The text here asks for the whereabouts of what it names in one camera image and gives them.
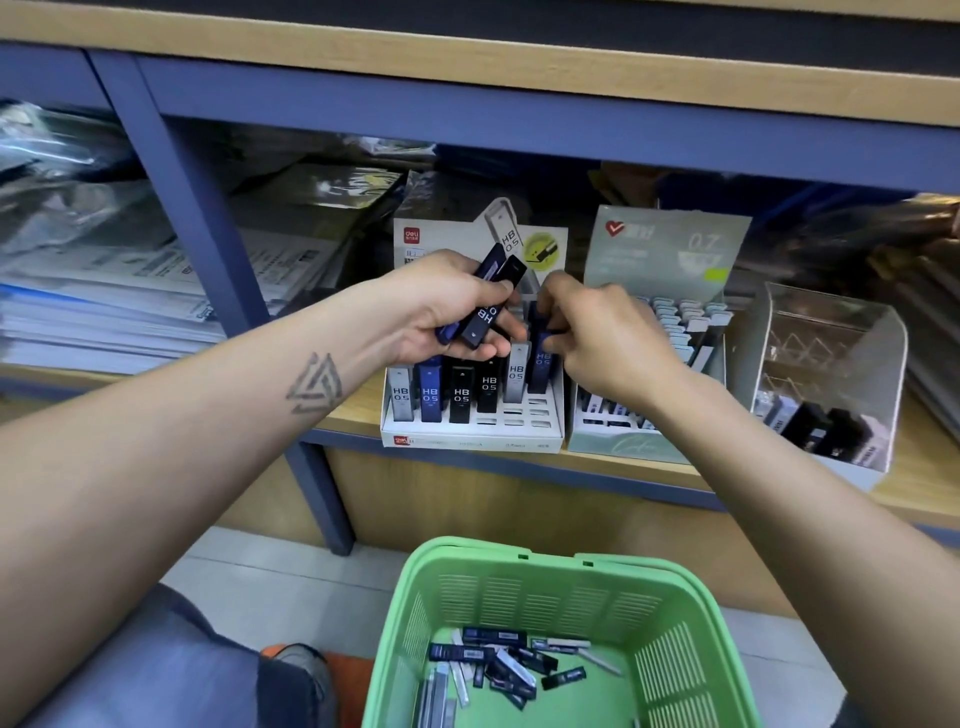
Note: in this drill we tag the person's left hand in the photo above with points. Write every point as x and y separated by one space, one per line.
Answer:
428 308

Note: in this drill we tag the person's left forearm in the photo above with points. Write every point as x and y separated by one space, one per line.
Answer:
150 510

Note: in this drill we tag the white display box red label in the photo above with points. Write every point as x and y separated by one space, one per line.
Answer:
525 428

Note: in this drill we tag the clear plastic display box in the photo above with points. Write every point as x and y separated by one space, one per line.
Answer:
840 345

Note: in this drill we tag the colourful printed mat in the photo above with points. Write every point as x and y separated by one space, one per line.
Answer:
348 683

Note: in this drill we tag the person's right hand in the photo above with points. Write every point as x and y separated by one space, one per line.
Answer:
615 353

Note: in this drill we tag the grey sneaker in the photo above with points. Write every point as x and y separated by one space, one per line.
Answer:
305 683

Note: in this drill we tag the stack of wrapped paper packs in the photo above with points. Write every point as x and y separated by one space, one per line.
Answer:
150 270

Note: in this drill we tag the dark plastic-wrapped packs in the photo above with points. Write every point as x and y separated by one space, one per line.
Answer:
900 270

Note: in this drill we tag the person's right forearm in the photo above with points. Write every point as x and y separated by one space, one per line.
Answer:
825 555

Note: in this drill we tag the pale green display box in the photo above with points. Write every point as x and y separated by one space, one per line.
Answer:
675 248

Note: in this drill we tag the pile of lead cases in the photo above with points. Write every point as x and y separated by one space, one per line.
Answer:
503 668

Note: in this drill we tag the green plastic basket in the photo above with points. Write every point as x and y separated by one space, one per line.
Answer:
600 578

